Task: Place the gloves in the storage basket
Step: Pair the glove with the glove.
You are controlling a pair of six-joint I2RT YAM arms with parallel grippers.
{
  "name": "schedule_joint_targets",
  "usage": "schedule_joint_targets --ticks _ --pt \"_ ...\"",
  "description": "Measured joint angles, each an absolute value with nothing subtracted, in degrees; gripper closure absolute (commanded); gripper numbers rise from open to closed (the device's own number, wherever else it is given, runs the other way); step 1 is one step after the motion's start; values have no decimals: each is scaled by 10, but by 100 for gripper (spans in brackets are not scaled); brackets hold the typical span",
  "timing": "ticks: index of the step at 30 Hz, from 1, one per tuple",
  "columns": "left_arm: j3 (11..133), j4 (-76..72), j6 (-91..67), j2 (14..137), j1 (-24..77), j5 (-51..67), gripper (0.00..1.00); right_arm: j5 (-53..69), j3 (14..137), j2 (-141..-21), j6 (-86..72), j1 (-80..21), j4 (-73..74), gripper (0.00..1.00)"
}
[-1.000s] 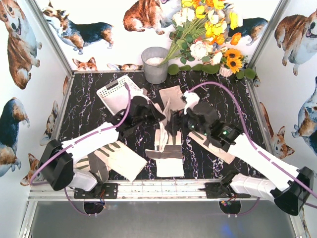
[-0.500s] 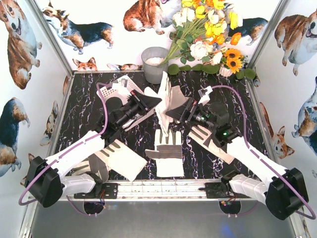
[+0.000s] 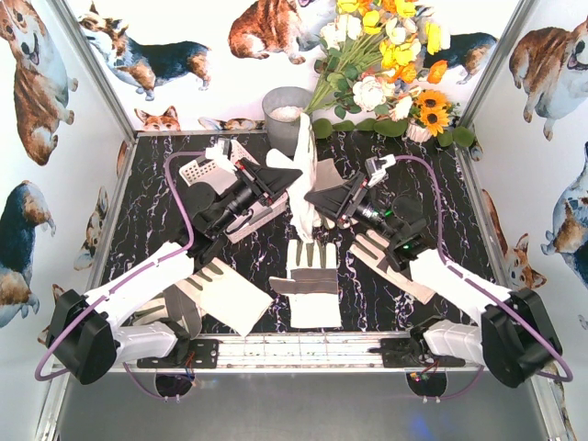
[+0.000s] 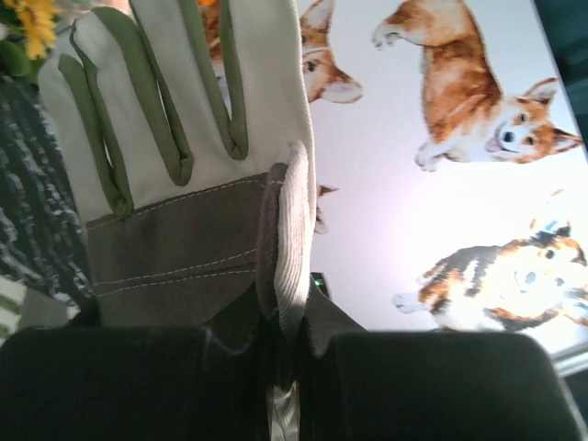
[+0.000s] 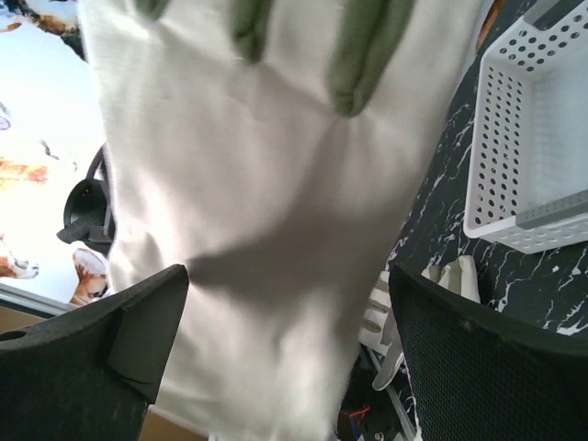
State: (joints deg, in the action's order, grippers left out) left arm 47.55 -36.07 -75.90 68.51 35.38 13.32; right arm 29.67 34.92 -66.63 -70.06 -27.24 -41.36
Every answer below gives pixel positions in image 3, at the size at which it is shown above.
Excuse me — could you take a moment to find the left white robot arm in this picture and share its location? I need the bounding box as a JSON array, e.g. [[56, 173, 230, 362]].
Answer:
[[46, 159, 302, 385]]

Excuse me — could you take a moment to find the white glove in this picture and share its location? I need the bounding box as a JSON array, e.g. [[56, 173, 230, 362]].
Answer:
[[175, 258, 273, 336], [266, 113, 345, 243]]

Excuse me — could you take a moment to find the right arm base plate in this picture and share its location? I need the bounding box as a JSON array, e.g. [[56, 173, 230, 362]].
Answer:
[[371, 338, 462, 368]]

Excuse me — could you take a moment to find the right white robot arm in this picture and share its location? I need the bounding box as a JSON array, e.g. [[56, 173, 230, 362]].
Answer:
[[305, 176, 562, 388]]

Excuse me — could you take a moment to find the artificial flower bouquet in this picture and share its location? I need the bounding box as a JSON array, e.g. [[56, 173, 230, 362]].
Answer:
[[304, 1, 451, 121]]

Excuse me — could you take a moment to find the white perforated storage basket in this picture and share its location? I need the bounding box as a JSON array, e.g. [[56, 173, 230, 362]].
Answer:
[[179, 138, 301, 243]]

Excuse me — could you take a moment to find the grey-palm glove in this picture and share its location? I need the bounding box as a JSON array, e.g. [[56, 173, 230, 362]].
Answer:
[[350, 230, 435, 304], [269, 239, 342, 329], [131, 279, 204, 340]]

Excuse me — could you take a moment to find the sunflower pot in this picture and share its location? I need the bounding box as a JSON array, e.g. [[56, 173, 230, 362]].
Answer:
[[405, 89, 460, 142]]

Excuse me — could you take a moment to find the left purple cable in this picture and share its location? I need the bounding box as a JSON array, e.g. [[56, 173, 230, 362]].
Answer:
[[34, 150, 217, 382]]

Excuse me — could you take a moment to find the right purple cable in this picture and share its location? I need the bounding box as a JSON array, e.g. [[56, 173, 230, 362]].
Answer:
[[394, 154, 574, 383]]

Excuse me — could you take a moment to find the grey metal bucket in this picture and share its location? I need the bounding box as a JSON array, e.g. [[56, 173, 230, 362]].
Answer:
[[262, 86, 311, 156]]

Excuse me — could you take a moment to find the purple cable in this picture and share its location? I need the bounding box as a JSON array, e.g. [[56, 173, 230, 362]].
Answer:
[[34, 150, 217, 382], [394, 154, 574, 383]]

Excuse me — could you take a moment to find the aluminium front rail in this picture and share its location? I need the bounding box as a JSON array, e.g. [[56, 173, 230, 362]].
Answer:
[[51, 334, 552, 372]]

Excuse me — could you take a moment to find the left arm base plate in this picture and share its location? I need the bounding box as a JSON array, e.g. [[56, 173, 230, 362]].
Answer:
[[137, 339, 220, 369]]

